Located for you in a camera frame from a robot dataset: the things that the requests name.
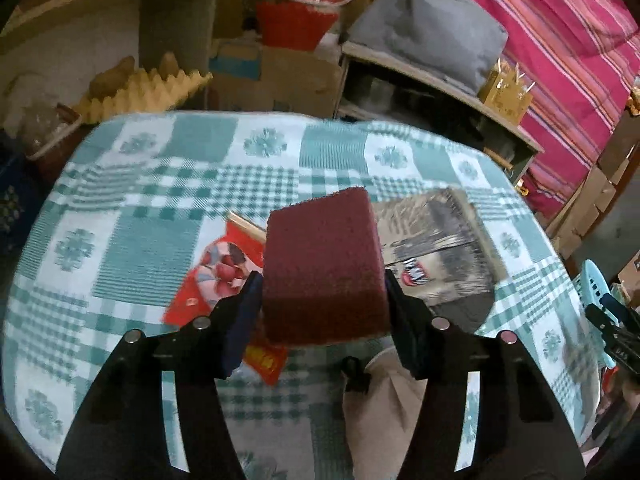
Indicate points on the maroon scouring pad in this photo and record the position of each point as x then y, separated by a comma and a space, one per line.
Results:
320, 270

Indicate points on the grey cushion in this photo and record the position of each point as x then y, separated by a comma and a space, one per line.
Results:
430, 25

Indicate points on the red plastic basket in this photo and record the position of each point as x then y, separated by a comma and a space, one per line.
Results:
295, 25

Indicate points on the wooden shelf unit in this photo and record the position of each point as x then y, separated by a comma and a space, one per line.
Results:
175, 25

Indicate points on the light blue plastic basket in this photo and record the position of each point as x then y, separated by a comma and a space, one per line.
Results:
590, 280

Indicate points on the yellow egg tray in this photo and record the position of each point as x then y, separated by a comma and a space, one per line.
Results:
150, 92

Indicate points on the yellowish hanging bundle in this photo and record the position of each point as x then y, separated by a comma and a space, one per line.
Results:
634, 97

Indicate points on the red snack wrapper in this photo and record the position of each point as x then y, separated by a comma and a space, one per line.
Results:
210, 280

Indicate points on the pink striped cloth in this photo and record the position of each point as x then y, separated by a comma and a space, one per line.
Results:
565, 35

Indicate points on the low wooden cabinet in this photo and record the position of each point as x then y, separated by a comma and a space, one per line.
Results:
380, 60

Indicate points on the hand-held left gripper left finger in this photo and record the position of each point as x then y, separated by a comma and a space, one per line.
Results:
242, 330

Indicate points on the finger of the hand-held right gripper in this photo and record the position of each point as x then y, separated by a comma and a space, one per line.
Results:
612, 335
614, 303

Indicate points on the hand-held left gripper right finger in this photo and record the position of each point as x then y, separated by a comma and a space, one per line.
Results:
407, 335

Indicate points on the yellow utensil holder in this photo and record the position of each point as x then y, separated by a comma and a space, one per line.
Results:
505, 100

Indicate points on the beige pouch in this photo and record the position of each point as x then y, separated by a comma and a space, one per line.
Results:
390, 410

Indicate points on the blue plastic crate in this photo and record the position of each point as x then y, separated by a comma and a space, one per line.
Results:
15, 205

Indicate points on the green checked tablecloth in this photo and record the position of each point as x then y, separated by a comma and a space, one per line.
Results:
150, 200

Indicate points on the cardboard sheets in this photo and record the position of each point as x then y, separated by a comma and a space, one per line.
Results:
585, 200

